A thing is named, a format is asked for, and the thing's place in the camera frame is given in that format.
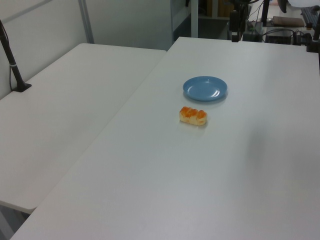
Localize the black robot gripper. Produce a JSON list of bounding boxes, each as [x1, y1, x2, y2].
[[229, 0, 252, 43]]

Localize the blue round plate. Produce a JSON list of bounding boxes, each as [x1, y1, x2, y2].
[[182, 76, 229, 102]]

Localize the glazed bread roll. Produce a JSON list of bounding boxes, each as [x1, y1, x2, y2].
[[178, 106, 208, 126]]

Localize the grey control box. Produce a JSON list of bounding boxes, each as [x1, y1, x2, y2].
[[243, 20, 264, 42]]

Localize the black upright pole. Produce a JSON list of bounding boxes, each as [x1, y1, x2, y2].
[[260, 0, 271, 27]]

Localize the black electronics box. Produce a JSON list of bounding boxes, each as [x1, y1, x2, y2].
[[264, 28, 296, 45]]

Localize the white cabinet frame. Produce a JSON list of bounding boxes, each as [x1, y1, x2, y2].
[[171, 0, 200, 44]]

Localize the black clamp mount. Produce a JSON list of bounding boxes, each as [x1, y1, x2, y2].
[[305, 21, 320, 54]]

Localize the grey partition post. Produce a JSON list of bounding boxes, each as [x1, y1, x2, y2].
[[78, 0, 95, 45]]

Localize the black camera stand pole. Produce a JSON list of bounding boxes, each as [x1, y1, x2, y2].
[[0, 19, 33, 94]]

